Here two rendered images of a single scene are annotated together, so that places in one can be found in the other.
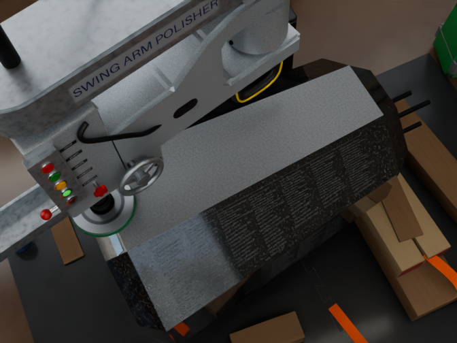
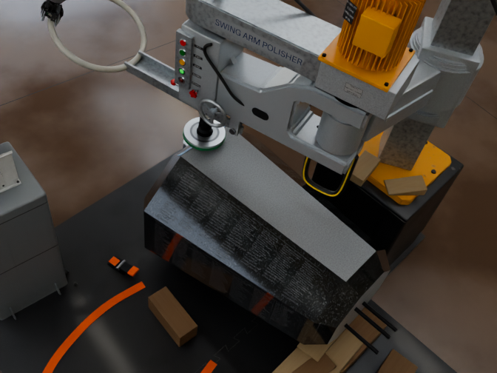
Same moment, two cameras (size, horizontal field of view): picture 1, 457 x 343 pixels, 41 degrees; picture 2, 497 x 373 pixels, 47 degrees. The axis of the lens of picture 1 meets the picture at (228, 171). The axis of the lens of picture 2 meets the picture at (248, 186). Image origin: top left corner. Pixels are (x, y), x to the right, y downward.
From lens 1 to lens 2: 1.42 m
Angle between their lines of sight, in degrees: 31
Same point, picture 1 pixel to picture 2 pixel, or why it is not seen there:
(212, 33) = (296, 86)
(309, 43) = (432, 291)
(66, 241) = not seen: hidden behind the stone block
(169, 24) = (273, 43)
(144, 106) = (243, 82)
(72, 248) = not seen: hidden behind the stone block
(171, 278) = (176, 193)
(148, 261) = (180, 172)
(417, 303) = not seen: outside the picture
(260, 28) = (325, 124)
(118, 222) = (195, 142)
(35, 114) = (197, 9)
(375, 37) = (468, 342)
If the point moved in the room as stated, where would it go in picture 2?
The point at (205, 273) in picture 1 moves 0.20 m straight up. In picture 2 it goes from (186, 214) to (188, 189)
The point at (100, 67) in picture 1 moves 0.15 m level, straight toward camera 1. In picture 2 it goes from (233, 22) to (203, 36)
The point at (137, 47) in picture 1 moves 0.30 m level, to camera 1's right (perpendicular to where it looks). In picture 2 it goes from (252, 35) to (289, 85)
